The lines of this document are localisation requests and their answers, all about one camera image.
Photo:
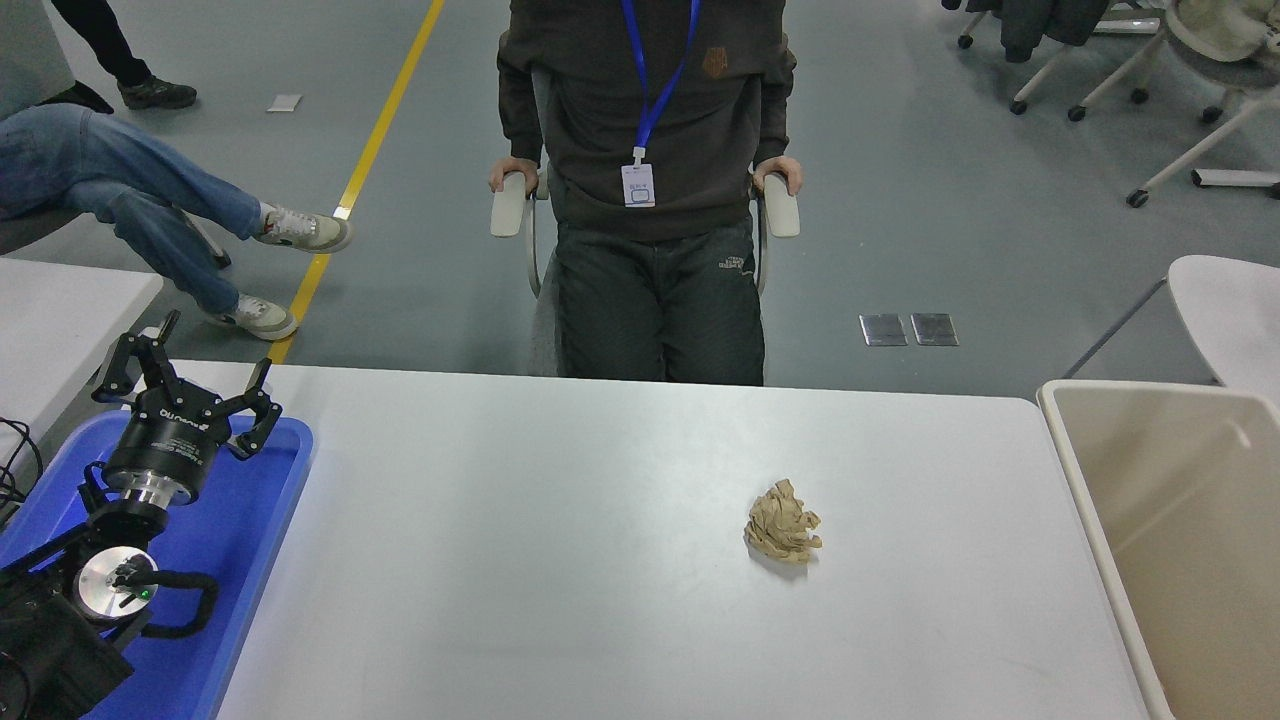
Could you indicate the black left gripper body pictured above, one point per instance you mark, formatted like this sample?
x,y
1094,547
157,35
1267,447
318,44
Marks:
x,y
165,440

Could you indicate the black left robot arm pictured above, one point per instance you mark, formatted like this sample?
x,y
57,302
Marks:
x,y
40,650

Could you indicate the person's right hand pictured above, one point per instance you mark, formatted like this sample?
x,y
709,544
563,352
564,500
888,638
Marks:
x,y
520,168

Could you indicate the person's left hand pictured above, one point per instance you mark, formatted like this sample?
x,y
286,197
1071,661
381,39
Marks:
x,y
785,168

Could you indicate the white side table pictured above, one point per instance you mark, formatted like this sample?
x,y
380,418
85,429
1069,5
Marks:
x,y
60,320

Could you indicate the blue plastic tray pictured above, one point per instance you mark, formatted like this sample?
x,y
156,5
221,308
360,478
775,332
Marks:
x,y
235,540

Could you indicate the person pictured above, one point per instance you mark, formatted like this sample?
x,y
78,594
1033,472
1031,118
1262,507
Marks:
x,y
100,175
650,290
150,92

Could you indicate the grey office chair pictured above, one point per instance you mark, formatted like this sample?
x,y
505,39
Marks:
x,y
508,212

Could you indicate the crumpled tan paper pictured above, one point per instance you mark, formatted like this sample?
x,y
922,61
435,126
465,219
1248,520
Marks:
x,y
783,525

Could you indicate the silver floor outlet plate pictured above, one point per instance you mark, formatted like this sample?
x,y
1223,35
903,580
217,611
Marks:
x,y
883,330
934,329

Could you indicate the chair with dark coat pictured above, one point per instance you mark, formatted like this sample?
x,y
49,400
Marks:
x,y
1040,25

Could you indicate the large pale bin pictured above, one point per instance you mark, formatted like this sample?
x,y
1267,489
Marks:
x,y
1190,500

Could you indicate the white rounded table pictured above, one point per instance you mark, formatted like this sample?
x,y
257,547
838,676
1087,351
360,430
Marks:
x,y
1235,310

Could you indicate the white wheeled frame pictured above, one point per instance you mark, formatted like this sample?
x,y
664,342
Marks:
x,y
1200,150

